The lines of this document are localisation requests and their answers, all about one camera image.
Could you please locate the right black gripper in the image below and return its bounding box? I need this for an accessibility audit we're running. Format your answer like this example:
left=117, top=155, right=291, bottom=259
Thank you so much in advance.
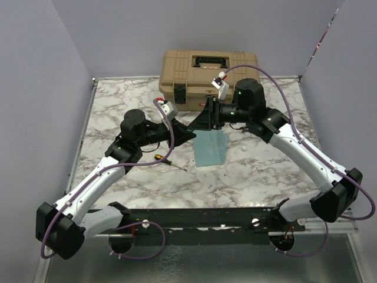
left=187, top=96, right=251, bottom=131

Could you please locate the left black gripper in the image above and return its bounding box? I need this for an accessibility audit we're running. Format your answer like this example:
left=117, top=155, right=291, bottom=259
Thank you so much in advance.
left=137, top=117, right=197, bottom=150

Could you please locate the teal envelope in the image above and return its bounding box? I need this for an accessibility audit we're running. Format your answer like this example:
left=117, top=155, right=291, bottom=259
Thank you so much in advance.
left=193, top=130, right=228, bottom=167

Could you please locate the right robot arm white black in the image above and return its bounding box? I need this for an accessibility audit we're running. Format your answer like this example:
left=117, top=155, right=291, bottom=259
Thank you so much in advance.
left=189, top=78, right=362, bottom=231

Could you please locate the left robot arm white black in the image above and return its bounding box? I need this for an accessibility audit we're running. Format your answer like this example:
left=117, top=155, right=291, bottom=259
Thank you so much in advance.
left=35, top=109, right=196, bottom=259

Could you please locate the yellow black screwdriver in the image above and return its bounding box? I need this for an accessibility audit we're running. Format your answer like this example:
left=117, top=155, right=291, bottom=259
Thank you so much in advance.
left=154, top=154, right=187, bottom=172

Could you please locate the tan plastic toolbox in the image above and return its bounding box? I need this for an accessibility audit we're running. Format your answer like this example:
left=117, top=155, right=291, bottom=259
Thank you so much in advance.
left=158, top=50, right=260, bottom=111

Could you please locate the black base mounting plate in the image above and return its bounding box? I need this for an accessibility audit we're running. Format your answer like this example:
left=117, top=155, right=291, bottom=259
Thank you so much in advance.
left=106, top=207, right=305, bottom=252

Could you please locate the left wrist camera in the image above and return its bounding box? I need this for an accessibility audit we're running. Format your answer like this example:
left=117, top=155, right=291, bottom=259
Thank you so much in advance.
left=160, top=101, right=178, bottom=120

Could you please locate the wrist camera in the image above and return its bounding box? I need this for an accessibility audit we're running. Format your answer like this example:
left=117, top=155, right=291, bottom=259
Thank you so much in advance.
left=211, top=72, right=229, bottom=101
left=160, top=101, right=178, bottom=120

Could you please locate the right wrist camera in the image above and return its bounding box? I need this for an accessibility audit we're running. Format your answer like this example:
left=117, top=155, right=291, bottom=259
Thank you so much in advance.
left=211, top=72, right=229, bottom=101

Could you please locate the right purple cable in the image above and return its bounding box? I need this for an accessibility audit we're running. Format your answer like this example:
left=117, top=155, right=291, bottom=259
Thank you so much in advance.
left=220, top=64, right=377, bottom=258

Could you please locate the purple cable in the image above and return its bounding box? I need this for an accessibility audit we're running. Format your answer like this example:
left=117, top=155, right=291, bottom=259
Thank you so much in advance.
left=220, top=64, right=377, bottom=258
left=40, top=98, right=176, bottom=260

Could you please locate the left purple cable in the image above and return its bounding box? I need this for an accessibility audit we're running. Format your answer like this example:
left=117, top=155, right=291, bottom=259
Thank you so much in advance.
left=40, top=98, right=176, bottom=260

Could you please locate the aluminium frame rail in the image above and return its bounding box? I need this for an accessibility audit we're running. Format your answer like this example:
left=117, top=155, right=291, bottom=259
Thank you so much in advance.
left=64, top=77, right=99, bottom=195

